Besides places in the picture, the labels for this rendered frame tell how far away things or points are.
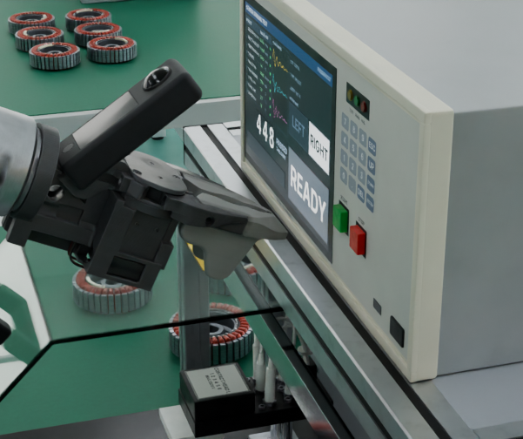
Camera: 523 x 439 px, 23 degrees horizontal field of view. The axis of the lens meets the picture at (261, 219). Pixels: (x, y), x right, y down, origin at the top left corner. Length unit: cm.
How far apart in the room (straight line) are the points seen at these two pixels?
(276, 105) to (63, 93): 157
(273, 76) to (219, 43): 186
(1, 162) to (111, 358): 82
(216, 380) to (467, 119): 53
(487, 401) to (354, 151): 21
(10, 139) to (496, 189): 34
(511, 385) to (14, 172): 38
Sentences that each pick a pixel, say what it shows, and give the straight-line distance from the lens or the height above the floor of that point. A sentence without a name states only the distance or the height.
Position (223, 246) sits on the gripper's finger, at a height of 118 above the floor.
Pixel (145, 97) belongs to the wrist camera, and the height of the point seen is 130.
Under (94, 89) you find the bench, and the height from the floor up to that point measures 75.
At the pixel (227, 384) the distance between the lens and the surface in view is 128.
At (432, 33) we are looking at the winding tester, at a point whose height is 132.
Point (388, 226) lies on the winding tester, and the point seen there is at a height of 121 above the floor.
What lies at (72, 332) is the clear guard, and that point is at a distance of 109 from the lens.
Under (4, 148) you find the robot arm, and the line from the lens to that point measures 89.
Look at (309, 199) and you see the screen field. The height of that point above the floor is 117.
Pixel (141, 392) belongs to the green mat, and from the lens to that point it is 160.
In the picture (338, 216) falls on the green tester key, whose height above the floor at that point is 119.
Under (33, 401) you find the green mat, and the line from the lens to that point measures 160.
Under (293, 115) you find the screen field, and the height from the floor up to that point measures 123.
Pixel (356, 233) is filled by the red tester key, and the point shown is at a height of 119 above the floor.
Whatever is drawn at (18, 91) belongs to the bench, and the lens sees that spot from 272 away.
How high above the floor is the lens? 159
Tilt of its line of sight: 24 degrees down
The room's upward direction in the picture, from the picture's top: straight up
